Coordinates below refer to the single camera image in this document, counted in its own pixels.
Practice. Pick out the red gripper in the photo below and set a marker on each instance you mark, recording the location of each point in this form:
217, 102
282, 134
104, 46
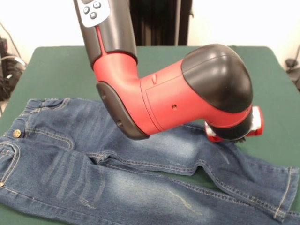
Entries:
259, 126

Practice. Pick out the blue denim jeans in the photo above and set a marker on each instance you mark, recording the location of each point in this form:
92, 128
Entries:
93, 175

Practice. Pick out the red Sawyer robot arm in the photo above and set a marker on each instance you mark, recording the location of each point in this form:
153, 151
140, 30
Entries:
175, 100

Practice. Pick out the dark green table cloth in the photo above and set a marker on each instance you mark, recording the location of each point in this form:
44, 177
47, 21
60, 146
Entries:
58, 70

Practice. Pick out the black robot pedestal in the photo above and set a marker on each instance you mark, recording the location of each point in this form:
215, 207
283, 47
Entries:
159, 23

